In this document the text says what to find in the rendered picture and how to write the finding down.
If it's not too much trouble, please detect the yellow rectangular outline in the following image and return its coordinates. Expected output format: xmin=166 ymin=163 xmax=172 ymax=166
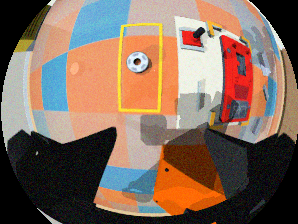
xmin=117 ymin=23 xmax=162 ymax=113

